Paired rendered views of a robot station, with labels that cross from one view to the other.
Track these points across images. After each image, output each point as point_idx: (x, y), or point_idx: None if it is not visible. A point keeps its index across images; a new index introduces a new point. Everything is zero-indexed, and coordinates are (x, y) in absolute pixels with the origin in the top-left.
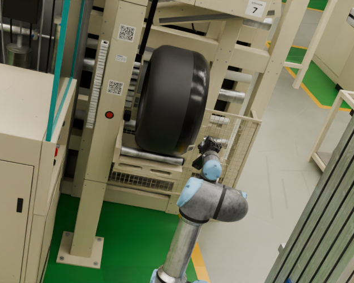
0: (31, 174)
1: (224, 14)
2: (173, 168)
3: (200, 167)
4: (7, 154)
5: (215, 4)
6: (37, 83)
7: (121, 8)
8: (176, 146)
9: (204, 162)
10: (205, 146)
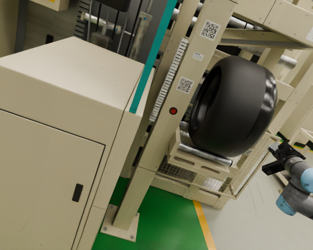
0: (100, 156)
1: (277, 41)
2: (222, 167)
3: (271, 173)
4: (72, 123)
5: (281, 26)
6: (118, 61)
7: (212, 2)
8: (237, 148)
9: (298, 169)
10: (284, 151)
